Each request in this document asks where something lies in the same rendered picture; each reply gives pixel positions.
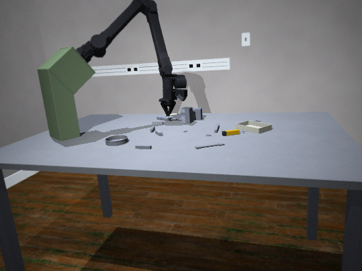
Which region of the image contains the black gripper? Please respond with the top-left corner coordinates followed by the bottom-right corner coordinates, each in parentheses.
top-left (159, 88), bottom-right (177, 116)

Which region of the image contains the yellow rectangular bar with black end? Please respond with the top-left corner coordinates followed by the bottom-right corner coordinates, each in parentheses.
top-left (222, 130), bottom-right (244, 136)

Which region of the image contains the white shallow rectangular tray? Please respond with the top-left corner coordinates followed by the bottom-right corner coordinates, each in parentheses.
top-left (236, 120), bottom-right (272, 134)

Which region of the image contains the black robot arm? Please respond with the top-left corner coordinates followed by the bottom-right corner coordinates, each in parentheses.
top-left (77, 0), bottom-right (188, 101)

